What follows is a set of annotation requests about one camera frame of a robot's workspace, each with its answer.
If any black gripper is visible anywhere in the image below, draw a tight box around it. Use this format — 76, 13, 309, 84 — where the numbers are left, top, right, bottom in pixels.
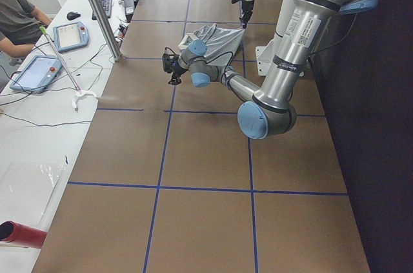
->
162, 47, 185, 85
231, 0, 255, 29

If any navy white striped polo shirt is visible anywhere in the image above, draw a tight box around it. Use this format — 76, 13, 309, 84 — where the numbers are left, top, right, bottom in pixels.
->
178, 23, 245, 66

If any black keyboard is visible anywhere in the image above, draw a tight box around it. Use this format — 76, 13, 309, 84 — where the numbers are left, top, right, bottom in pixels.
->
99, 0, 112, 18

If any far teach pendant tablet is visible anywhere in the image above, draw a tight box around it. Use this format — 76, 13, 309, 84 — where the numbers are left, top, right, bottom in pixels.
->
53, 21, 89, 53

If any teach pendant tablet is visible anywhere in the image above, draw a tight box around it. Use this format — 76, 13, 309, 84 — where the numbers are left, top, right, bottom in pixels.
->
10, 55, 62, 93
53, 21, 89, 53

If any black computer mouse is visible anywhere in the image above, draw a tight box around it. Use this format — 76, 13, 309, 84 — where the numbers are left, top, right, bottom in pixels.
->
66, 12, 81, 21

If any near teach pendant tablet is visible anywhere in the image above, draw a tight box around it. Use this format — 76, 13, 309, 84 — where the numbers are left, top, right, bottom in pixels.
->
10, 55, 62, 93

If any seated person in grey shirt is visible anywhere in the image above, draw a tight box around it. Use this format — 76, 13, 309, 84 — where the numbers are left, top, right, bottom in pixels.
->
1, 0, 52, 58

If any clear plastic sheet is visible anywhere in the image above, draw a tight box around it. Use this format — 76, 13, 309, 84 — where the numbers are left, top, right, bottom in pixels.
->
1, 162, 66, 227

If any red cylinder bottle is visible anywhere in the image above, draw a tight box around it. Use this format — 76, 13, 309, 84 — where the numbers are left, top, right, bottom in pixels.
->
1, 221, 47, 249

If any black cable on white table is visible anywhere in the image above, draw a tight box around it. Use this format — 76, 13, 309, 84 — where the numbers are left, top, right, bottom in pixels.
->
0, 40, 112, 128

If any aluminium frame post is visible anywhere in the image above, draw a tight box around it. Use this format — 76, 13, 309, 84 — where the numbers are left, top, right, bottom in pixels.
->
88, 0, 121, 61

